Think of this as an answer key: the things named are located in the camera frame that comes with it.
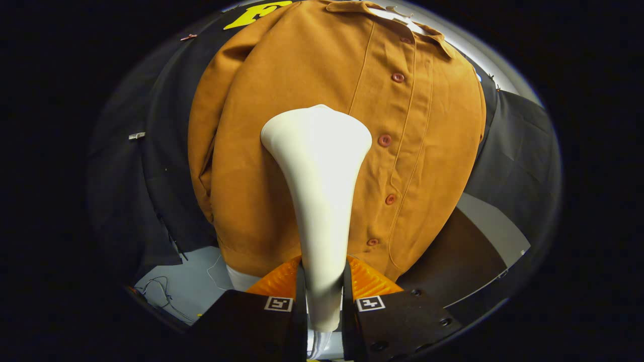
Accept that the white mannequin torso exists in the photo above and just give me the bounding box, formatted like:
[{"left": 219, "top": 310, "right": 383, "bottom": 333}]
[{"left": 226, "top": 5, "right": 428, "bottom": 292}]

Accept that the orange button-up shirt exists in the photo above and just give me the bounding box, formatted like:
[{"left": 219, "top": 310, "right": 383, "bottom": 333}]
[{"left": 187, "top": 0, "right": 487, "bottom": 282}]

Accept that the black backdrop cloth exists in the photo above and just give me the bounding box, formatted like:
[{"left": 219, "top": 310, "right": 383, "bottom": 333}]
[{"left": 86, "top": 0, "right": 563, "bottom": 282}]

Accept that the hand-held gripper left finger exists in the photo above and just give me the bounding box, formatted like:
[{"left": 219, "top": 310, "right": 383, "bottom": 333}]
[{"left": 189, "top": 255, "right": 308, "bottom": 362}]

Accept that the black floor cable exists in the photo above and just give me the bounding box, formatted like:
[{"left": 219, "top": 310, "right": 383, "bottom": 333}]
[{"left": 140, "top": 276, "right": 198, "bottom": 323}]

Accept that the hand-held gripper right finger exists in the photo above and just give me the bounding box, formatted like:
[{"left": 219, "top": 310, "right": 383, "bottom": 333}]
[{"left": 342, "top": 255, "right": 462, "bottom": 362}]

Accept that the thin white cable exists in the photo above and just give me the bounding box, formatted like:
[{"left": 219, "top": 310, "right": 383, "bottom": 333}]
[{"left": 207, "top": 253, "right": 233, "bottom": 291}]

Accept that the white garment steamer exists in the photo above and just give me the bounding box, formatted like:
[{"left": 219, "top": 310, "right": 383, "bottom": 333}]
[{"left": 260, "top": 104, "right": 373, "bottom": 360}]

